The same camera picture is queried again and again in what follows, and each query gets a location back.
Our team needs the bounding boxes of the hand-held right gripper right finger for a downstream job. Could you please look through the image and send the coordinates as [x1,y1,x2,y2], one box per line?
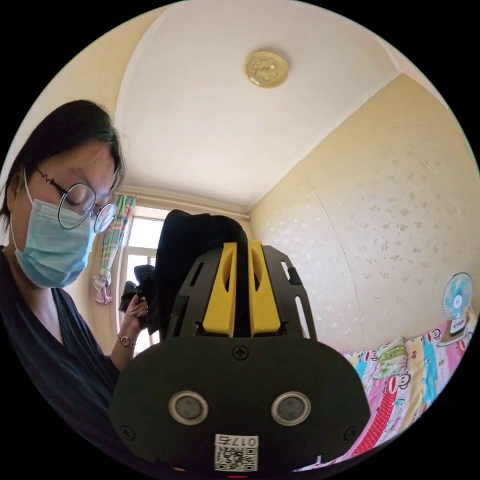
[248,239,282,336]

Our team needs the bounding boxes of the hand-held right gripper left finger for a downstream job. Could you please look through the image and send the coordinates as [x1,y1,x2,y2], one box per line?
[202,242,238,338]

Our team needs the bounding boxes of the black pants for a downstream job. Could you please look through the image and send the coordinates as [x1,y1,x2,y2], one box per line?
[144,209,252,338]

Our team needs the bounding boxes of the person's left forearm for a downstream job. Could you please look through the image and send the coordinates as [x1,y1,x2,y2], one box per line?
[108,325,145,372]

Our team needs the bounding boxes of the person's left hand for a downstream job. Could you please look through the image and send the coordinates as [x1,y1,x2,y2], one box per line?
[127,299,150,331]

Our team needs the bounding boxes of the window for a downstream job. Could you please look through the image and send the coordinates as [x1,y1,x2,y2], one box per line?
[116,205,170,357]

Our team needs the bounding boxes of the striped pastel curtain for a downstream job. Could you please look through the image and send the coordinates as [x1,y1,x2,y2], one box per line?
[92,194,137,305]

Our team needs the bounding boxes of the person's body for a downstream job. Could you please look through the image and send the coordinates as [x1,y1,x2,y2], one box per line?
[0,99,170,478]

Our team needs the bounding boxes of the green floral pillow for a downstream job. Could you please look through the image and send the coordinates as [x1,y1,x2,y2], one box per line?
[374,339,410,380]

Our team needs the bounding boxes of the bed with cartoon-print sheet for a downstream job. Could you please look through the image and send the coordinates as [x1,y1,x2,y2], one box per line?
[292,311,480,473]

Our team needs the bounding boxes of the small turquoise fan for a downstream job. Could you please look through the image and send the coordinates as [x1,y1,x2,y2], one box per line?
[436,272,474,346]

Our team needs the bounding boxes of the round ceiling lamp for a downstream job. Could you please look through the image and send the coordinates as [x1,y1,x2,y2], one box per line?
[243,50,290,90]

